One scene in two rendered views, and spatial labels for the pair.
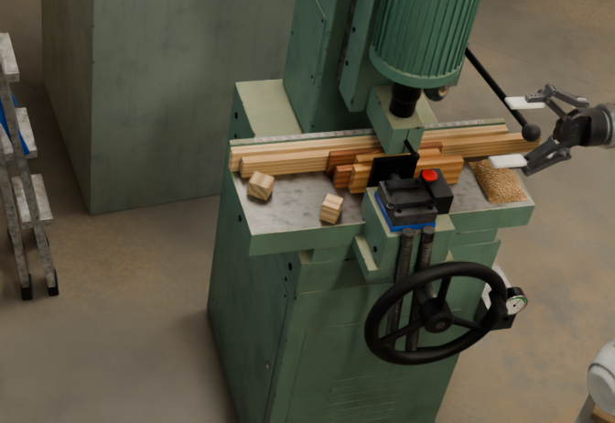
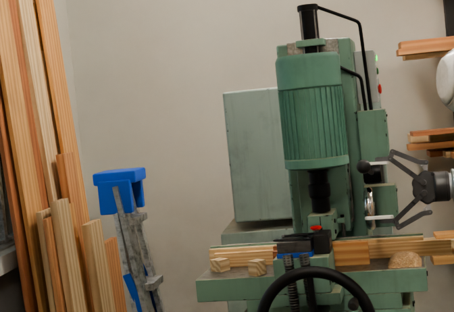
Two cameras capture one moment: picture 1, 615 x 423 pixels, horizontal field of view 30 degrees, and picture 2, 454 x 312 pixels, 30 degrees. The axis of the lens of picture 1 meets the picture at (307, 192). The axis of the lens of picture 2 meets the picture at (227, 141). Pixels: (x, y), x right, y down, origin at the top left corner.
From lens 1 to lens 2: 174 cm
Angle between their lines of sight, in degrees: 52
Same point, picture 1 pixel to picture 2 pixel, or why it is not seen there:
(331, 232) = (255, 282)
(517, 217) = (413, 280)
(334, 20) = (290, 174)
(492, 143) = (407, 244)
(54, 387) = not seen: outside the picture
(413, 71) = (298, 156)
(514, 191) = (409, 260)
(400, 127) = (313, 215)
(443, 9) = (302, 103)
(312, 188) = not seen: hidden behind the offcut
